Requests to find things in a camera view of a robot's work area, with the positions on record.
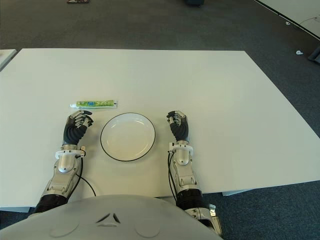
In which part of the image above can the white plate with black rim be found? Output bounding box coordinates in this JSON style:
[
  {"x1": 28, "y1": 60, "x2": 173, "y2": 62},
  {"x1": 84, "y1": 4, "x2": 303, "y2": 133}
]
[{"x1": 100, "y1": 112, "x2": 157, "y2": 162}]

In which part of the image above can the dark grey floor object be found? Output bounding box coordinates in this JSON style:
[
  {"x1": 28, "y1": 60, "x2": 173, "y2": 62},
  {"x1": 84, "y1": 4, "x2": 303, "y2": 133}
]
[{"x1": 307, "y1": 47, "x2": 320, "y2": 62}]

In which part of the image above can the white table with black edge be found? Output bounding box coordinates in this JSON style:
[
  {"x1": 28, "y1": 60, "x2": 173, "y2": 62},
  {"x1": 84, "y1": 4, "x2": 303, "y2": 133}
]
[{"x1": 254, "y1": 0, "x2": 320, "y2": 41}]

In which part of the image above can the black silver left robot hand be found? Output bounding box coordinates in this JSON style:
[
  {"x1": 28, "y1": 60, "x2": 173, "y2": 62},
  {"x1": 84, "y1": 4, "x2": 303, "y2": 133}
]
[{"x1": 62, "y1": 109, "x2": 95, "y2": 146}]

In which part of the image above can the grey robot torso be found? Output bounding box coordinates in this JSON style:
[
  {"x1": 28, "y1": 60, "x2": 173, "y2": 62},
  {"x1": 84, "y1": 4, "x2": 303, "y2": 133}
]
[{"x1": 0, "y1": 194, "x2": 221, "y2": 240}]

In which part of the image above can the white side table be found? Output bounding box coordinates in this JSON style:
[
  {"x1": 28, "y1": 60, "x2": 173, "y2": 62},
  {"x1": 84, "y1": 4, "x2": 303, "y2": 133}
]
[{"x1": 0, "y1": 49, "x2": 18, "y2": 72}]

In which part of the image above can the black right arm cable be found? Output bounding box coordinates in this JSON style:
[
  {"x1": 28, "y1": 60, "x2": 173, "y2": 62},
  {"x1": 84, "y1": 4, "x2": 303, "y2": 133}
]
[{"x1": 167, "y1": 151, "x2": 179, "y2": 204}]

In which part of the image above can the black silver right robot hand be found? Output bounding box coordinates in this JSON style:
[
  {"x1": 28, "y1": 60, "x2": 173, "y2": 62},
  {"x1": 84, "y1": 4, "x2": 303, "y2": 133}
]
[{"x1": 165, "y1": 109, "x2": 192, "y2": 143}]

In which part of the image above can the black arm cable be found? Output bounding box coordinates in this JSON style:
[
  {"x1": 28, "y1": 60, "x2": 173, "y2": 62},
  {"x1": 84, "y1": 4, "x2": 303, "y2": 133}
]
[
  {"x1": 74, "y1": 149, "x2": 97, "y2": 197},
  {"x1": 167, "y1": 151, "x2": 179, "y2": 204}
]

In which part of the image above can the green toothpaste tube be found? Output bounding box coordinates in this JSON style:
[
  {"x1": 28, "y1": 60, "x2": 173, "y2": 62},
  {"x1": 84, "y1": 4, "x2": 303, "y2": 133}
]
[{"x1": 69, "y1": 99, "x2": 119, "y2": 109}]

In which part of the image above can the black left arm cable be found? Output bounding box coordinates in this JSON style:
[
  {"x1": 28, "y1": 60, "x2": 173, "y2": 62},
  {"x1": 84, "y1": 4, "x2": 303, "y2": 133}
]
[{"x1": 74, "y1": 149, "x2": 97, "y2": 197}]

